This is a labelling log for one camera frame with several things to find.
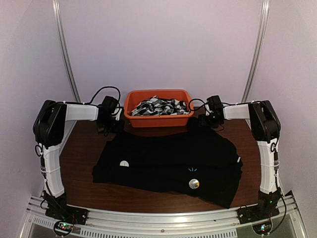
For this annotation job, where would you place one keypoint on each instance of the black t-shirt blue logo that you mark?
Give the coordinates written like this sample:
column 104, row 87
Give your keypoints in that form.
column 168, row 163

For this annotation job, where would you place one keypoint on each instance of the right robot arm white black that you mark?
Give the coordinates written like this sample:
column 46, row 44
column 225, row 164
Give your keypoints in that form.
column 265, row 129

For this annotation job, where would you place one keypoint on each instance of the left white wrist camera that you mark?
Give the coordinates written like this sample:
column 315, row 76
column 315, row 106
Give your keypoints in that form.
column 117, row 111

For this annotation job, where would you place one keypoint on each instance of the aluminium corner post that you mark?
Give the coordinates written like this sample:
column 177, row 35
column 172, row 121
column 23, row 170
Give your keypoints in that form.
column 257, row 50
column 64, row 50

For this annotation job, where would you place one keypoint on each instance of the black white checkered shirt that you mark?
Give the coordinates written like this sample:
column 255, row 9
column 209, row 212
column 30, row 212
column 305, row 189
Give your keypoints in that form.
column 156, row 106

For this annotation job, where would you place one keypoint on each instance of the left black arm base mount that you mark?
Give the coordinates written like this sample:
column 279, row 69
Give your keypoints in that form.
column 69, row 214

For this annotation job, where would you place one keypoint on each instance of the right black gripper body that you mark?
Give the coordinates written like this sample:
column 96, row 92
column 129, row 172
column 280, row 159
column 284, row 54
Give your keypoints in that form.
column 210, row 122

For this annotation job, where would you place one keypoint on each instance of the round picture brooch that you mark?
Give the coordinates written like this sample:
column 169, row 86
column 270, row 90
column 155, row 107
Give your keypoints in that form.
column 124, row 164

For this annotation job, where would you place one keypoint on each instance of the left aluminium corner post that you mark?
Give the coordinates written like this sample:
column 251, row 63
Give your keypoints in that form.
column 64, row 50

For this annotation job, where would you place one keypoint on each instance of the right aluminium corner post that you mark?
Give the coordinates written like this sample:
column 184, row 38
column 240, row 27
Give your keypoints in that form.
column 257, row 50

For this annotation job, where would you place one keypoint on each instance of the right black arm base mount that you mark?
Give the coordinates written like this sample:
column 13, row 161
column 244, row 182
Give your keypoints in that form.
column 250, row 214

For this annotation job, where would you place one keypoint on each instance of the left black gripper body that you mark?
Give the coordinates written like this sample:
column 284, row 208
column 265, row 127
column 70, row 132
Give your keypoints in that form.
column 111, row 126

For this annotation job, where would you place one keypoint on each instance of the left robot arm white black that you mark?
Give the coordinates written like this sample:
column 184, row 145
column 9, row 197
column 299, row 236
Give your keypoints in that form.
column 49, row 129

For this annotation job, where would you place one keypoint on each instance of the orange plastic bin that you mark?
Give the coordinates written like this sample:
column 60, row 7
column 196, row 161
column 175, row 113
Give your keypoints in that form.
column 135, row 97

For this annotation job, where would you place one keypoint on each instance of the aluminium front rail frame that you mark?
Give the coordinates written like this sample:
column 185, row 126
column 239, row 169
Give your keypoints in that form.
column 210, row 224

